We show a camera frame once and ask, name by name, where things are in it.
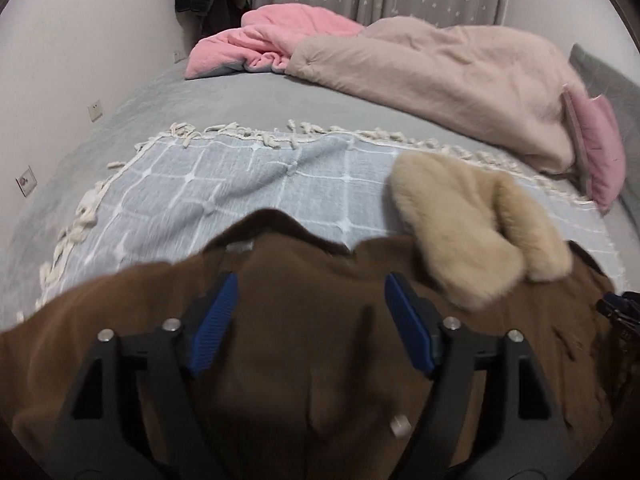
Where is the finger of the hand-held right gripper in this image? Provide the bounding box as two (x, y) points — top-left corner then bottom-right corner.
(596, 291), (640, 341)

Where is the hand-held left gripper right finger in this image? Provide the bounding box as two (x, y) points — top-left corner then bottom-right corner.
(384, 272), (583, 480)

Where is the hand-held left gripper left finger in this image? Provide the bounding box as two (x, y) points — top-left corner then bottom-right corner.
(42, 272), (241, 480)

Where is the brown coat with fur collar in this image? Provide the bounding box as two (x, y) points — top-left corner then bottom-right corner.
(0, 152), (640, 480)

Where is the grey checked tasselled blanket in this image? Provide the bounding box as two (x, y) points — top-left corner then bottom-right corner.
(17, 120), (626, 326)

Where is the pink pillow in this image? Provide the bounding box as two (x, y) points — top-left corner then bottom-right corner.
(560, 85), (627, 213)

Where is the grey headboard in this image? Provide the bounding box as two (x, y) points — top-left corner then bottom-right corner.
(569, 42), (640, 161)

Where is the grey bed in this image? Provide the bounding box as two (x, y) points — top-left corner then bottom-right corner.
(0, 60), (640, 331)

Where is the beige duvet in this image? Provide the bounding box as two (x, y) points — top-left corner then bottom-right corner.
(285, 16), (588, 176)

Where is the pink blanket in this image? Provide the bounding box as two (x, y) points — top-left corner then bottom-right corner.
(185, 3), (366, 80)

